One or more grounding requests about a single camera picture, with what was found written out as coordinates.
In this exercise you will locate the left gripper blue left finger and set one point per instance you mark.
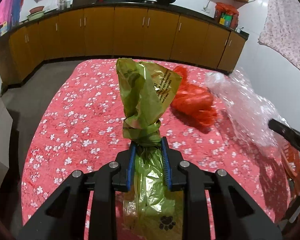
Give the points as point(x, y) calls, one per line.
point(131, 166)

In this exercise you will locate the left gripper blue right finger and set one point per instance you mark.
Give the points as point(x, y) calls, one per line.
point(167, 170)

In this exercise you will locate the olive paw print bag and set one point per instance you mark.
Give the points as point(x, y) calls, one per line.
point(150, 209)

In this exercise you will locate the large bubble wrap sheet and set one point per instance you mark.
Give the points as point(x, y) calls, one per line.
point(249, 112)

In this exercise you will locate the orange plastic bag back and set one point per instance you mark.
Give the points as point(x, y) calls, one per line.
point(194, 101)

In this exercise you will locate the red plastic basket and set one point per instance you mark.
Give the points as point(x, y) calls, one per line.
point(291, 162)

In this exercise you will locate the red floral tablecloth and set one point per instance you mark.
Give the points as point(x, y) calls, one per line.
point(75, 174)

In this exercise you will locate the pink floral hanging cloth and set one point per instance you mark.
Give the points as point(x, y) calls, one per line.
point(281, 30)

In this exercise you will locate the lower wooden cabinets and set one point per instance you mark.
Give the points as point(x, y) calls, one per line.
point(118, 28)

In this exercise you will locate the red bag on counter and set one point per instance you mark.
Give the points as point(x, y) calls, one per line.
point(226, 15)

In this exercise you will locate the glass jar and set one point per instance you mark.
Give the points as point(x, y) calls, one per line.
point(63, 4)

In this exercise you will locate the stacked basins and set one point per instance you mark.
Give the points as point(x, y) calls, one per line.
point(35, 13)

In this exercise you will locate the magenta blue hanging cloth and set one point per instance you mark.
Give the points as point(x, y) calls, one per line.
point(10, 12)

